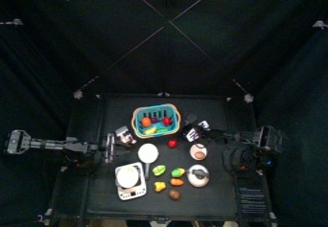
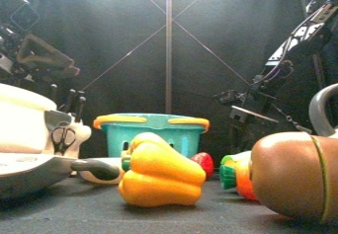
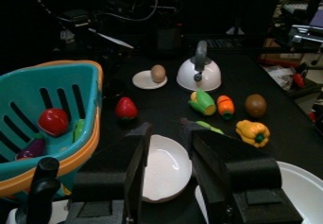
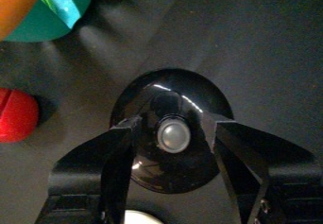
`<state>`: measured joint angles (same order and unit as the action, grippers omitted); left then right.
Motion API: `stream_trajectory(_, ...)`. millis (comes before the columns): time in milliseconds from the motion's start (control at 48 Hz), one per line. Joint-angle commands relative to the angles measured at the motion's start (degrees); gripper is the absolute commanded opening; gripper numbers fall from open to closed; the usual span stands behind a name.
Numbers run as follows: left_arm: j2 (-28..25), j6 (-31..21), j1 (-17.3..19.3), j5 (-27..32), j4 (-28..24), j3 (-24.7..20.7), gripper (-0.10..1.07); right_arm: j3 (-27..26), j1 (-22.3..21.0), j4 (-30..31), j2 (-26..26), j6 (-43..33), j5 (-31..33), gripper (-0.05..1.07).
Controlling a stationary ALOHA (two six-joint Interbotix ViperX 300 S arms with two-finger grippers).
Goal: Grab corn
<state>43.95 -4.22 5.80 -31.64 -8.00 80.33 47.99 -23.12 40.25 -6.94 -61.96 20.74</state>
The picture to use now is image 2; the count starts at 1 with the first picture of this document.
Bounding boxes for brown toy potato green band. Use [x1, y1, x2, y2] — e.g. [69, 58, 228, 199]
[249, 131, 338, 226]

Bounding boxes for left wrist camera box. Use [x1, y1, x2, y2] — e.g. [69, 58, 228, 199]
[9, 2, 42, 33]

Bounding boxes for yellow toy corn green husk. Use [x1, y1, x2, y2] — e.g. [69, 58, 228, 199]
[219, 150, 253, 167]

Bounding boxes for white toy cooking pot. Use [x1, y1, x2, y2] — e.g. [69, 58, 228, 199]
[0, 83, 73, 155]

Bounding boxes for orange toy carrot green top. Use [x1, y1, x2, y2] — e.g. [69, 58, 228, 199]
[217, 158, 261, 202]

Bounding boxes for grey toy frying pan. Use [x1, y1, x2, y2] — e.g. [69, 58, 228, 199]
[0, 152, 121, 202]

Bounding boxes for black toy scissors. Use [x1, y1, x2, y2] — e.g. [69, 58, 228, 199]
[50, 126, 77, 156]

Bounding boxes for yellow toy bell pepper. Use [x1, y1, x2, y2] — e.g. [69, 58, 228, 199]
[117, 131, 208, 208]

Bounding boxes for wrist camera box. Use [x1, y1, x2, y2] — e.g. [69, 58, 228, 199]
[9, 2, 42, 33]
[212, 89, 248, 108]

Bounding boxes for white toy knife block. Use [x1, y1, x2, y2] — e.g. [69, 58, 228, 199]
[42, 111, 92, 160]

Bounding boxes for black knife handle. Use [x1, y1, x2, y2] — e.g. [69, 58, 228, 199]
[74, 91, 86, 123]
[64, 89, 76, 114]
[49, 83, 58, 105]

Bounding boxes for grey toy kettle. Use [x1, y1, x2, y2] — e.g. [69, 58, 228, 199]
[307, 83, 338, 139]

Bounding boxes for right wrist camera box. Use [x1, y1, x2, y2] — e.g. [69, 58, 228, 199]
[212, 89, 248, 108]

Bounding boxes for red toy tomato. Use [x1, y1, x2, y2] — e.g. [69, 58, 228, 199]
[189, 151, 215, 181]

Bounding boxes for teal basket orange handles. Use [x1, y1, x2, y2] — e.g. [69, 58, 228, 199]
[92, 113, 211, 160]

